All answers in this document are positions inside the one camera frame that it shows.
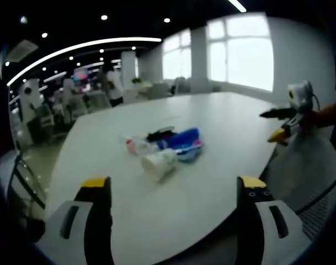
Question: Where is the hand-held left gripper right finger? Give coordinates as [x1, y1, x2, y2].
[233, 176, 312, 265]

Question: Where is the white table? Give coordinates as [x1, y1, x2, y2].
[45, 92, 290, 265]

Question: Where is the white office chair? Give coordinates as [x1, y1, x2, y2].
[148, 82, 170, 100]

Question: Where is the mesh office chair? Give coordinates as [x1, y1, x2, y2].
[263, 121, 336, 243]

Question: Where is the black item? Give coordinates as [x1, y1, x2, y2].
[146, 126, 176, 141]

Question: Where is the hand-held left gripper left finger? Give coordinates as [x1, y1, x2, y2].
[35, 176, 115, 265]

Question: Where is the blue plastic package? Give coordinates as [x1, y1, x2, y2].
[156, 126, 205, 163]

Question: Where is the white paper cup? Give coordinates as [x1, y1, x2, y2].
[140, 148, 178, 182]

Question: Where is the black frame chair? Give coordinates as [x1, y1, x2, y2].
[6, 149, 47, 221]

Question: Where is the clear plastic bottle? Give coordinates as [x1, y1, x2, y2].
[120, 134, 160, 157]

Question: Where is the colourful wall screen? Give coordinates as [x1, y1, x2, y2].
[72, 67, 92, 92]

